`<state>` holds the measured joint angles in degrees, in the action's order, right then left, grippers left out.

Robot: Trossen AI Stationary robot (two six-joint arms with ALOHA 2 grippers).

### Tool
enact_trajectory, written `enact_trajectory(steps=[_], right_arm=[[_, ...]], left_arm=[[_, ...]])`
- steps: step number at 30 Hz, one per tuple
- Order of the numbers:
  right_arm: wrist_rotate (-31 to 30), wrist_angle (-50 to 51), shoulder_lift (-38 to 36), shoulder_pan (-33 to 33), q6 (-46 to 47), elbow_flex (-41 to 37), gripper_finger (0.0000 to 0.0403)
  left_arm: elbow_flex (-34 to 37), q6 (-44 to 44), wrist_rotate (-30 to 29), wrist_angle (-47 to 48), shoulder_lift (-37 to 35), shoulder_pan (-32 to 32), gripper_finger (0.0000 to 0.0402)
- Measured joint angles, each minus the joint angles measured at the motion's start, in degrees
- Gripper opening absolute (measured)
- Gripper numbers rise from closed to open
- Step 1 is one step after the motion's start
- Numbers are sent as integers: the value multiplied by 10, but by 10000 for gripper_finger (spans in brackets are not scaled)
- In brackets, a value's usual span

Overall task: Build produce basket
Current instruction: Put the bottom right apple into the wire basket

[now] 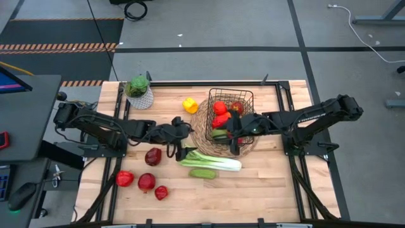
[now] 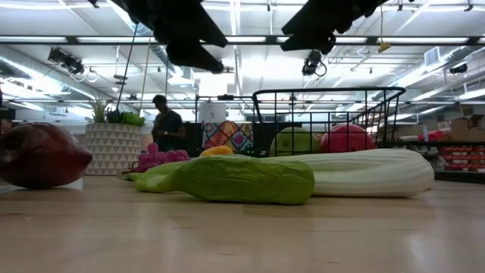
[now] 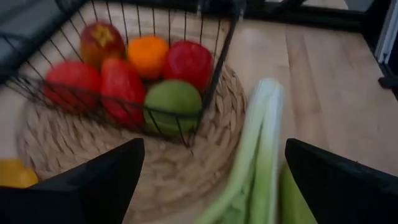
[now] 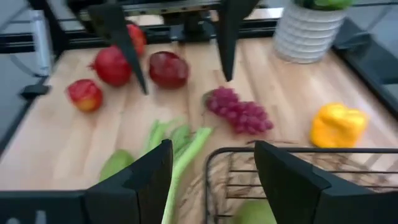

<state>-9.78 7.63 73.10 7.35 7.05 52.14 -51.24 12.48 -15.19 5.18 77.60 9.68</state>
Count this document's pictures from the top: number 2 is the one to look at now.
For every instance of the dark red apple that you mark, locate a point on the dark red apple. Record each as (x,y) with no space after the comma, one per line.
(41,155)

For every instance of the brown cardboard box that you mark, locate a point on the brown cardboard box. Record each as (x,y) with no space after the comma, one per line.
(460,129)

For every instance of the black cabinet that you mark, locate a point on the black cabinet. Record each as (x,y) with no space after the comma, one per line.
(193,138)

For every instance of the black ceiling speaker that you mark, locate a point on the black ceiling speaker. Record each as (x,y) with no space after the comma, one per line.
(458,69)

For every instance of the black ceiling spotlight cluster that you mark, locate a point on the black ceiling spotlight cluster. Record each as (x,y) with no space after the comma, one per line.
(70,63)

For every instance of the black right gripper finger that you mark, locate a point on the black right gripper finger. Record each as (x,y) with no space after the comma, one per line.
(310,44)
(326,19)

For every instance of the yellow bell pepper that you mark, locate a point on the yellow bell pepper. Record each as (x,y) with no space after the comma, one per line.
(216,151)

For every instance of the purple grape bunch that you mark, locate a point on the purple grape bunch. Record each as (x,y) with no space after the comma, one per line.
(159,156)

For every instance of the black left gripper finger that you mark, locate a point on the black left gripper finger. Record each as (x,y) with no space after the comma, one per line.
(193,57)
(189,22)

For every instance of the shelf with red bins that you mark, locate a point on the shelf with red bins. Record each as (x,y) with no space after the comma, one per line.
(462,157)

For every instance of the succulent in white patterned pot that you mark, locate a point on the succulent in white patterned pot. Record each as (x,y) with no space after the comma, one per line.
(112,149)

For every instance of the black overhead light rail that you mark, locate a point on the black overhead light rail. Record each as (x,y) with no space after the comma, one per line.
(373,39)

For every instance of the colourful patterned box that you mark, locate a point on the colourful patterned box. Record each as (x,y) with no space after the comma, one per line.
(227,135)

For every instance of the green pear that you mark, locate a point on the green pear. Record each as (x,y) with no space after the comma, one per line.
(295,143)

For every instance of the person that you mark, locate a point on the person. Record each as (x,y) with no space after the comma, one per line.
(168,127)

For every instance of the white ceiling air vent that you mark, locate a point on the white ceiling air vent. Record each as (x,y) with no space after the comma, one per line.
(432,56)

